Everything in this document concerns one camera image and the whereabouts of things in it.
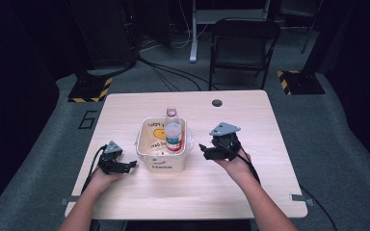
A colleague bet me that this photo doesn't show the clear plastic water bottle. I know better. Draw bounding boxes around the clear plastic water bottle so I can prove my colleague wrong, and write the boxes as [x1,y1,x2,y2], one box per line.
[164,106,185,153]

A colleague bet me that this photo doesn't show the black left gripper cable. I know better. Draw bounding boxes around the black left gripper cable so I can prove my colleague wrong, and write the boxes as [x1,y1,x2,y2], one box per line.
[80,143,108,195]

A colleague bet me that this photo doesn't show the black floor cables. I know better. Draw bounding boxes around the black floor cables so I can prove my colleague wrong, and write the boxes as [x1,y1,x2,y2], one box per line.
[137,52,220,92]

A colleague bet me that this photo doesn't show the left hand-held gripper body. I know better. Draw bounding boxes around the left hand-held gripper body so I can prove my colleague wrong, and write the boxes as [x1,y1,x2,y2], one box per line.
[97,140,125,176]

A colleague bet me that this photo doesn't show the printed plastic bag liner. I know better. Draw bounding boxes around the printed plastic bag liner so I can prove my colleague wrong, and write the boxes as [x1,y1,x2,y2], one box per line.
[135,115,195,159]

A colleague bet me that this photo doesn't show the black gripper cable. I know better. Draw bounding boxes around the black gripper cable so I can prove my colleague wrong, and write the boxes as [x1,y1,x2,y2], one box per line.
[80,143,108,195]
[235,144,339,231]

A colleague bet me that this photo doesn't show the black equipment cabinet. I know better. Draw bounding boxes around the black equipment cabinet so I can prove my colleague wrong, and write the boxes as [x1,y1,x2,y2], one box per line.
[66,0,140,69]

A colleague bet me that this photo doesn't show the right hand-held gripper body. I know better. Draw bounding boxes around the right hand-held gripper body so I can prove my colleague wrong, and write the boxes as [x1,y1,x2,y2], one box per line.
[208,121,242,162]

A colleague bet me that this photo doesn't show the white floor cables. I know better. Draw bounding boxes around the white floor cables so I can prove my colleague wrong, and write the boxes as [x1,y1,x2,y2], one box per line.
[141,0,210,51]

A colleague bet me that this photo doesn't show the white plastic bin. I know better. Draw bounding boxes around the white plastic bin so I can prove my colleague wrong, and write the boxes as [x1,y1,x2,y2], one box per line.
[135,115,195,174]

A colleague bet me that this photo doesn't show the person's right hand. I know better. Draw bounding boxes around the person's right hand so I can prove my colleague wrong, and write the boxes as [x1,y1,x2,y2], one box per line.
[216,151,253,185]

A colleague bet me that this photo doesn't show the black folding chair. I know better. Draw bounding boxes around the black folding chair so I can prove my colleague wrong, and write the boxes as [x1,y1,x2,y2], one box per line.
[208,16,282,91]

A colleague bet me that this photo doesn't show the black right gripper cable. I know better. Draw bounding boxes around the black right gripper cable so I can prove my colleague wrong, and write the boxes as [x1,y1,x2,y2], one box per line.
[235,144,339,231]

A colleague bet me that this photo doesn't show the person's left hand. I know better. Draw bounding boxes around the person's left hand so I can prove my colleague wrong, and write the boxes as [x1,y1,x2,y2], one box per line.
[89,167,127,195]

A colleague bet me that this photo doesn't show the striped black stand base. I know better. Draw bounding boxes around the striped black stand base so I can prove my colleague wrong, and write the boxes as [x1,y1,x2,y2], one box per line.
[67,76,114,104]
[277,69,327,96]

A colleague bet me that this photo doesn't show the grey metal table bracket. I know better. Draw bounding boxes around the grey metal table bracket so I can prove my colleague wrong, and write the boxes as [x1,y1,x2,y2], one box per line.
[288,192,316,207]
[59,196,80,207]

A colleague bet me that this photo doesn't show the white desk frame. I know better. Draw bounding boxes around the white desk frame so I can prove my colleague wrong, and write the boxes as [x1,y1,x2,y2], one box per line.
[189,0,273,64]

